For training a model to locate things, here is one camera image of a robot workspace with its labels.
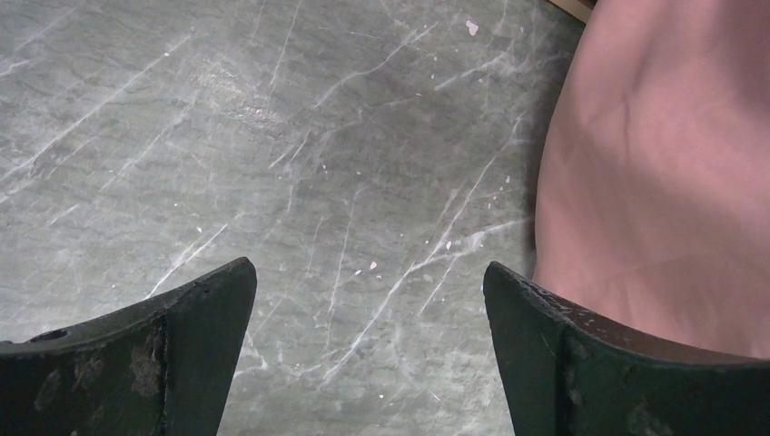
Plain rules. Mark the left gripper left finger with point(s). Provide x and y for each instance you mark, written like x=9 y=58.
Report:
x=162 y=366

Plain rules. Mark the pink shorts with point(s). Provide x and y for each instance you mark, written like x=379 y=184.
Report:
x=653 y=192

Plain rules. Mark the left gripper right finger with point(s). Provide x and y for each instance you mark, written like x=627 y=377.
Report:
x=567 y=370

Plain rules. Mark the wooden clothes rack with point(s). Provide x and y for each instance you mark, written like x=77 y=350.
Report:
x=580 y=9

